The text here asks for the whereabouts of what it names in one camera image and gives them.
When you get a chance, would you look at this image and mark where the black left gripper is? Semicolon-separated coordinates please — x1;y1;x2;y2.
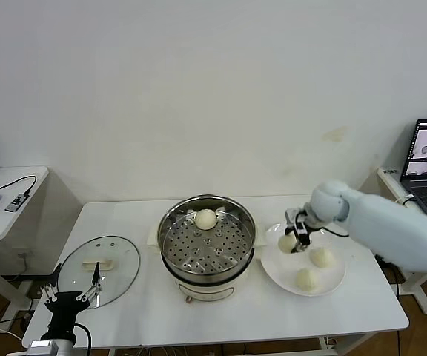
41;262;104;340

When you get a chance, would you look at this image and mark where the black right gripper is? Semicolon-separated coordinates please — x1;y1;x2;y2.
283;214;313;254

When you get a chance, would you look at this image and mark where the white steamed baozi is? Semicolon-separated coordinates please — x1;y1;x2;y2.
295;268;321;294
278;234;297;254
309;247;336;270
193;208;218;231

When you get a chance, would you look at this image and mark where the round glass pot lid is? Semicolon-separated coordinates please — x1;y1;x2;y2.
56;234;142;309

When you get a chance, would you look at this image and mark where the perforated steel steamer basket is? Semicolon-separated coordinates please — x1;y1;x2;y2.
158;194;258;283

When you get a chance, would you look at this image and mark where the white round plate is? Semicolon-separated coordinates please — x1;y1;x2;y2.
260;221;347;297

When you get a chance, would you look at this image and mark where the white floor power strip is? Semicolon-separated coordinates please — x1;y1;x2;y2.
19;280;41;299

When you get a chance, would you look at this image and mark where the grey usb hub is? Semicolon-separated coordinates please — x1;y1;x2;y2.
5;193;29;213

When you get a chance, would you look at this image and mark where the white electric cooker pot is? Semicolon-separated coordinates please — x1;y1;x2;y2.
147;221;268;306

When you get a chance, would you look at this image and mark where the white side desk with laptop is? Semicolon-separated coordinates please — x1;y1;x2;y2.
378;166;427;316

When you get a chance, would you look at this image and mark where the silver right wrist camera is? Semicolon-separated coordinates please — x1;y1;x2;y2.
285;208;303;228

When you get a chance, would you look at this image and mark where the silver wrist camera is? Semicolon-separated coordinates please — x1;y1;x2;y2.
285;208;303;228
26;339;57;356

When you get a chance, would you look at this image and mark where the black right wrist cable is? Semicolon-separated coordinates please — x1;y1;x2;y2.
320;225;350;238

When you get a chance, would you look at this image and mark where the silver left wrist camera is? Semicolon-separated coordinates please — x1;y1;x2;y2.
26;339;57;356

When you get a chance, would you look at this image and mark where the black usb hub cable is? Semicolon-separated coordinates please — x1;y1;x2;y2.
0;175;39;197

